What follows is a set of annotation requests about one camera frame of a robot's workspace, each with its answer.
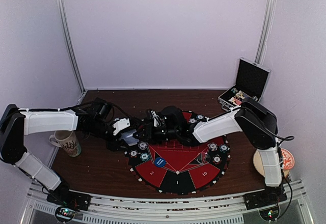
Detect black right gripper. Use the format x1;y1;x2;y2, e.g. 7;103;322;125
133;122;179;144

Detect chip stack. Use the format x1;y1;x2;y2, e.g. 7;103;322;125
208;143;219;151
189;118;197;124

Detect green chips stack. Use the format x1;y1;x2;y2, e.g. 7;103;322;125
196;115;204;121
219;144;228;153

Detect blue cream chips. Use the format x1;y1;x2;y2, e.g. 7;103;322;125
138;142;148;151

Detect blue small blind button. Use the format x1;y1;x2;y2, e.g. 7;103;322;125
154;157;166;168

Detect clear round dealer button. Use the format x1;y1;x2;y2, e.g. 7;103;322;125
196;152;211;165

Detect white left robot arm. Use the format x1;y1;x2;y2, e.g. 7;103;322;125
1;98;142;206

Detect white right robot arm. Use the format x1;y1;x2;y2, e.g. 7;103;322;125
135;98;283;205

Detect white floral ceramic mug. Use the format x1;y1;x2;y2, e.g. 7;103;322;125
49;131;82;157

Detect round red black poker mat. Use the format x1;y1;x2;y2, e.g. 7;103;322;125
124;110;231;195

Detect aluminium poker case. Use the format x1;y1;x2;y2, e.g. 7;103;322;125
218;58;270;111

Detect cream floral plate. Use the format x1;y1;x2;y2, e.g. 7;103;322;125
253;150;265;177

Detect orange patterned small plate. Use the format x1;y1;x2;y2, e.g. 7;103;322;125
281;148;295;171

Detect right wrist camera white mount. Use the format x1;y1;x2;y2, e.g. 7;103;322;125
146;109;164;127

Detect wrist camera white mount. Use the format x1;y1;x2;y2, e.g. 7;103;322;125
146;109;164;127
112;118;130;136

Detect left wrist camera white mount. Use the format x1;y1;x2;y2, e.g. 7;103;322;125
112;118;130;136

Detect left aluminium frame post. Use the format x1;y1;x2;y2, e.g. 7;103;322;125
56;0;86;93

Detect aluminium frame post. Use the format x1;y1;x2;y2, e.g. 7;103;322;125
56;0;86;93
255;0;276;65

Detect right aluminium frame post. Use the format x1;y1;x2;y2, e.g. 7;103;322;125
255;0;276;65

